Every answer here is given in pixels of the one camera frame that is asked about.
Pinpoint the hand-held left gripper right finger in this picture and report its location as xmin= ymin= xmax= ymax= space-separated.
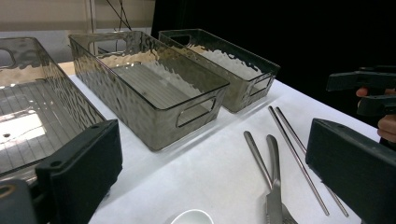
xmin=305 ymin=118 xmax=396 ymax=224

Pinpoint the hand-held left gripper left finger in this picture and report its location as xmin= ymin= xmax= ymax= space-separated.
xmin=35 ymin=119 xmax=123 ymax=224

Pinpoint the metal chopstick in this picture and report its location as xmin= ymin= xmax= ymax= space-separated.
xmin=275 ymin=106 xmax=349 ymax=217
xmin=268 ymin=105 xmax=331 ymax=217

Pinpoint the smoky clear plastic bin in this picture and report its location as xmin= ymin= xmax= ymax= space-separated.
xmin=0 ymin=36 xmax=107 ymax=185
xmin=68 ymin=30 xmax=231 ymax=152
xmin=158 ymin=28 xmax=281 ymax=114

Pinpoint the metal fork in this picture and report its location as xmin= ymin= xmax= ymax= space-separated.
xmin=243 ymin=130 xmax=298 ymax=224

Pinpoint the white ceramic spoon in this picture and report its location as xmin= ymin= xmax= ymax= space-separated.
xmin=169 ymin=208 xmax=216 ymax=224

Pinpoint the black curtain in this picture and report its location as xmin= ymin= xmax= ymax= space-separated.
xmin=151 ymin=0 xmax=396 ymax=129

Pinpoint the metal table knife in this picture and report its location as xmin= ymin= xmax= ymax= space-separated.
xmin=265 ymin=133 xmax=284 ymax=224

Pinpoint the white table cover sheet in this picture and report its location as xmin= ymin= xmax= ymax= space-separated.
xmin=68 ymin=73 xmax=382 ymax=224

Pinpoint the beige wooden shelf unit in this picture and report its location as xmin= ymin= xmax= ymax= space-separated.
xmin=0 ymin=0 xmax=156 ymax=34

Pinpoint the black cable bundle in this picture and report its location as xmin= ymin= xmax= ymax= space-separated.
xmin=105 ymin=0 xmax=133 ymax=32

